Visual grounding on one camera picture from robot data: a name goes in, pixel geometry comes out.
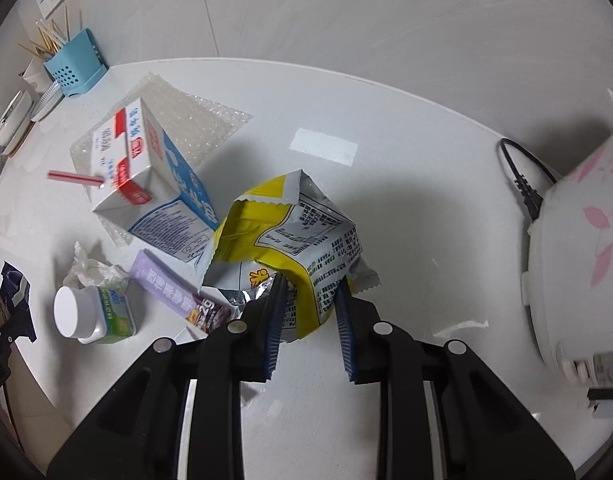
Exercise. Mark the white bowl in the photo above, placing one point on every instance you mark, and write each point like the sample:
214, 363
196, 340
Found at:
16, 122

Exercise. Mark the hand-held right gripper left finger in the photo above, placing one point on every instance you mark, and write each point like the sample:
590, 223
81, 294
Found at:
274, 330

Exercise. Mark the dark blue wrapper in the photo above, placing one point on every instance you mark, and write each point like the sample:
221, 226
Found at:
19, 300

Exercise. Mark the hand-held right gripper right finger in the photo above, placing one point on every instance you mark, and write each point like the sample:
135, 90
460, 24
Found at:
344, 335

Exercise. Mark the yellow and silver snack bag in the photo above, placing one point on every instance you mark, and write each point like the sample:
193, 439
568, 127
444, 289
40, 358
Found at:
306, 240

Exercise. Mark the white green-labelled pill bottle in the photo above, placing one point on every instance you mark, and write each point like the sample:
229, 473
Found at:
86, 315

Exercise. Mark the red and white striped straw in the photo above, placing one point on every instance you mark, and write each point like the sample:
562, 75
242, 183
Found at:
71, 177

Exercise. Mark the crumpled white tissue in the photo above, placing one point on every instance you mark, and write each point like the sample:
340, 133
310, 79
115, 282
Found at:
96, 272

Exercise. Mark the bunch of wooden sticks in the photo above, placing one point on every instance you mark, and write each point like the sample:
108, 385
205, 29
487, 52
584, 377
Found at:
49, 40

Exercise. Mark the blue and white milk carton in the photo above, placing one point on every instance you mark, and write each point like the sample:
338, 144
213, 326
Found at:
151, 160

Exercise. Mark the white pink-flowered rice cooker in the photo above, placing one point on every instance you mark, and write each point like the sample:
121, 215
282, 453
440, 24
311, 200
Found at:
576, 260

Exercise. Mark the white paper cup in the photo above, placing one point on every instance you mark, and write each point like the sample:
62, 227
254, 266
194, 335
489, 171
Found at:
35, 76

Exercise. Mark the light blue utensil holder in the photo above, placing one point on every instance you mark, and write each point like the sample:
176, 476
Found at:
74, 67

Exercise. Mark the clear bubble wrap sheet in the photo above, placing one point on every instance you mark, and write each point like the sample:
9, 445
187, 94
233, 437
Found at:
201, 120

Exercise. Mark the purple sachet packet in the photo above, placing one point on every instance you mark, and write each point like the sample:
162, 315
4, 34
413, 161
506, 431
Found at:
156, 275

